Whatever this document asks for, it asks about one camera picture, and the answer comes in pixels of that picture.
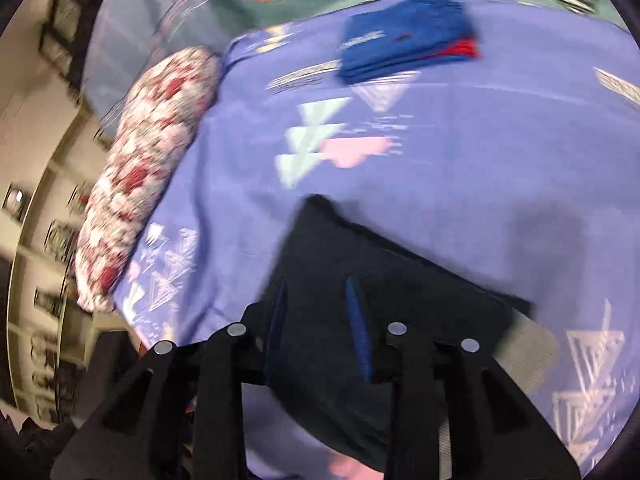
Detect purple patterned bed sheet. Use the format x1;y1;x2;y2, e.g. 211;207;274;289
114;0;639;472

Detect plaid purple sheet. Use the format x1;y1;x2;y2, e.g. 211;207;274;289
81;0;246;140

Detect dark navy pants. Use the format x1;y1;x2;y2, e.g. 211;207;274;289
244;195;560;471

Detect floral bolster pillow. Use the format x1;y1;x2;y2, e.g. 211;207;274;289
75;47;220;313

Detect blue folded garment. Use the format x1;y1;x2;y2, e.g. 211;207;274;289
338;0;478;84

